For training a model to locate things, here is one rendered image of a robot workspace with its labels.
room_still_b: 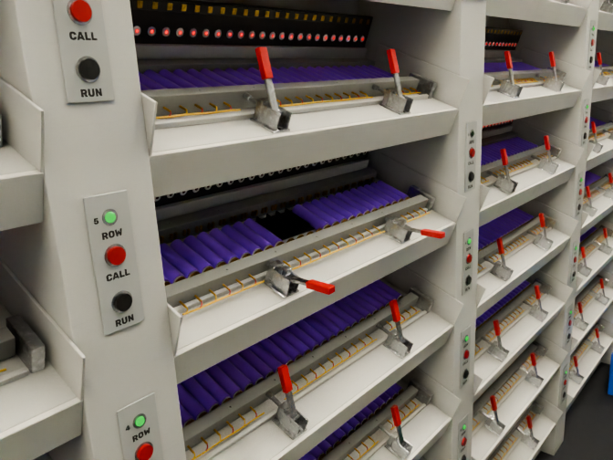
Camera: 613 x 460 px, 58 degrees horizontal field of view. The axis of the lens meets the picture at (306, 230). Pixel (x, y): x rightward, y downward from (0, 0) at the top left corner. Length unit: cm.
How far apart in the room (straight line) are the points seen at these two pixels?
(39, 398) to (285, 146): 35
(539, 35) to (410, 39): 70
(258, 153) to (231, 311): 18
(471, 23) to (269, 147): 51
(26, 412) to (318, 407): 42
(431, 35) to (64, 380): 77
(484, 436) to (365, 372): 62
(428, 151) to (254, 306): 50
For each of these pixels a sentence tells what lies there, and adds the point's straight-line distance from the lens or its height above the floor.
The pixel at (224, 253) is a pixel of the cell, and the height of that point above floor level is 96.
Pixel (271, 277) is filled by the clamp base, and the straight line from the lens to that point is 69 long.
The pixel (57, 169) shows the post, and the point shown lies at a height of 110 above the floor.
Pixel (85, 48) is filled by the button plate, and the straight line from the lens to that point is 49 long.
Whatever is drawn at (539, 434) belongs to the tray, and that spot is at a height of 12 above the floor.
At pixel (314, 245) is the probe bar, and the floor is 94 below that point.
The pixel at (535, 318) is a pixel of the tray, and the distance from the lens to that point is 161.
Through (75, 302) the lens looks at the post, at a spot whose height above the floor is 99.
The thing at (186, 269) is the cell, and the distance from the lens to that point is 66.
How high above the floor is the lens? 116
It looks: 15 degrees down
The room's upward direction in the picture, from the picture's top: 3 degrees counter-clockwise
